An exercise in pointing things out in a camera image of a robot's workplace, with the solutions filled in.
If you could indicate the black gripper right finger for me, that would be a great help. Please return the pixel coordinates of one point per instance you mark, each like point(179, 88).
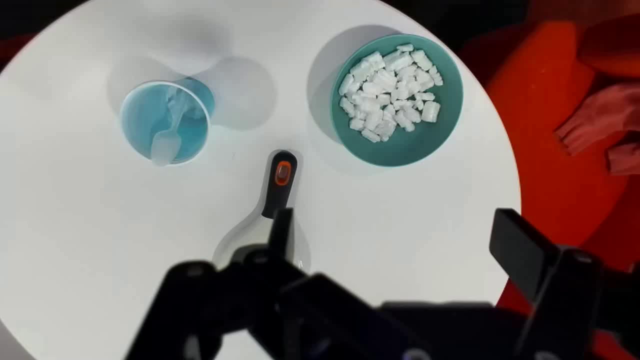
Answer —
point(522, 257)

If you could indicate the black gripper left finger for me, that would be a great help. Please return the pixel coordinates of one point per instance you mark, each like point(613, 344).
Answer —
point(281, 233)

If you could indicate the peach sweatshirt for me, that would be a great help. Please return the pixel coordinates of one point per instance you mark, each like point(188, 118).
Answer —
point(601, 116)

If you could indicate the orange armchair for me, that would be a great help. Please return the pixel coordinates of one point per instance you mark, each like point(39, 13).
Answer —
point(533, 132)

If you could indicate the teal bowl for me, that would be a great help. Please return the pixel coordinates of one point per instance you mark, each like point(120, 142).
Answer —
point(401, 152)

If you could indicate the white plastic spoon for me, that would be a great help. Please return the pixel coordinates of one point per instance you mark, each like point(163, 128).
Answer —
point(163, 146)

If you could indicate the white foam pieces pile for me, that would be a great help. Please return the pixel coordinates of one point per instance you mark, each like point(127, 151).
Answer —
point(387, 93)

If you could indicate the blue plastic cup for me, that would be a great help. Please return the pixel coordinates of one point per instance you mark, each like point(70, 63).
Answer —
point(142, 121)

